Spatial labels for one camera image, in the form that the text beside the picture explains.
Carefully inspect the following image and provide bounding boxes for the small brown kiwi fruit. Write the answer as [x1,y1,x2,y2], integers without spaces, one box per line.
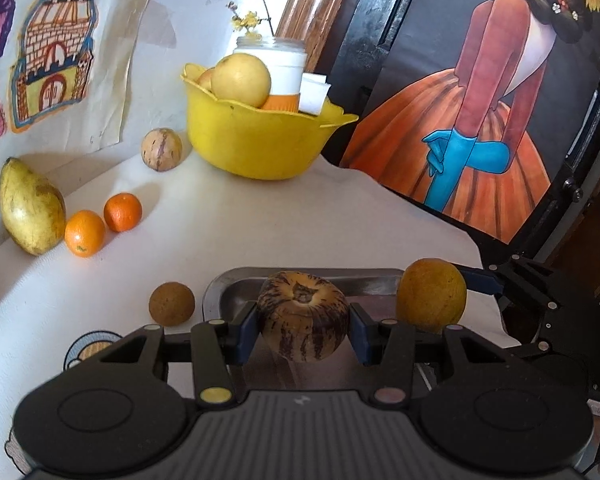
[148,282,196,327]

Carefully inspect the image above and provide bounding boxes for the white orange cup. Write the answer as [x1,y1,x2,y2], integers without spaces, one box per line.
[234,36,308,113]

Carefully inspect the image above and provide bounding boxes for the yellow green pear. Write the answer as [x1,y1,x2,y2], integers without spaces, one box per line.
[0,157,67,256]

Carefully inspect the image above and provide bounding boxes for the orange dress woman painting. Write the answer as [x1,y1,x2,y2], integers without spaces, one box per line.
[341,0,600,243]

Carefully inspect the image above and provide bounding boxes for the yellow plastic bowl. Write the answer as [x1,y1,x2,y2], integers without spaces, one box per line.
[181,63,358,181]

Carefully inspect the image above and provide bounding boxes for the houses children drawing paper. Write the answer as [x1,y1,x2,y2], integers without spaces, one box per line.
[0,0,148,174]

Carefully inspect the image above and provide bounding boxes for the orange tangerine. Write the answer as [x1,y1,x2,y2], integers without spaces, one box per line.
[65,209,106,258]
[102,193,143,233]

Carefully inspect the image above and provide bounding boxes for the large yellow mango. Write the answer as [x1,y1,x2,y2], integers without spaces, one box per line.
[396,258,467,334]

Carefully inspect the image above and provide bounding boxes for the white printed tablecloth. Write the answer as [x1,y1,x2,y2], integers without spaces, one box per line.
[0,146,522,480]

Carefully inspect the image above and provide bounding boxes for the yellow flower twig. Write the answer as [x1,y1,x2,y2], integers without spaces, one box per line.
[226,0,275,39]

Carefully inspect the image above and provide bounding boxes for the yellow apple in bowl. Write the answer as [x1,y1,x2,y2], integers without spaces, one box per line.
[211,53,272,108]

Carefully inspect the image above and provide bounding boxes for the wooden door frame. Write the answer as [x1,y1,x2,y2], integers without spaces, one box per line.
[276,0,343,72]

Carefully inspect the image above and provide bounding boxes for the metal tray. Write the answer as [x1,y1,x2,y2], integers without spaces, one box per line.
[202,266,402,394]

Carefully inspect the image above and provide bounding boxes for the dark striped pepino melon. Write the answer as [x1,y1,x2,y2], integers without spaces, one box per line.
[257,271,350,362]

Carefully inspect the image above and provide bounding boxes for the small beige striped melon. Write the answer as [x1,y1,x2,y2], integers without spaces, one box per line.
[140,128,183,172]

